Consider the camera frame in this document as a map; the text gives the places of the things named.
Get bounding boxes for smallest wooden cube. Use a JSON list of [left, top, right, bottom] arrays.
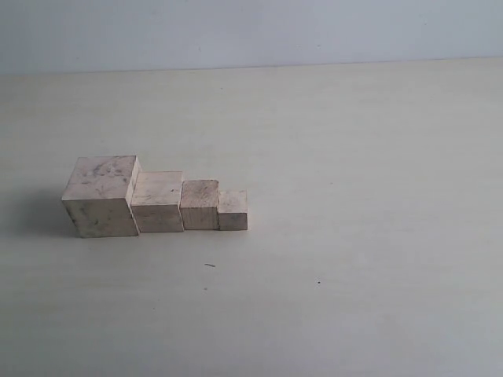
[[218, 190, 248, 231]]

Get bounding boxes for medium small wooden cube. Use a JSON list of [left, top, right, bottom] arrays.
[[180, 180, 219, 230]]

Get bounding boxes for second largest wooden cube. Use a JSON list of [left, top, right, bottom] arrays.
[[131, 171, 184, 232]]

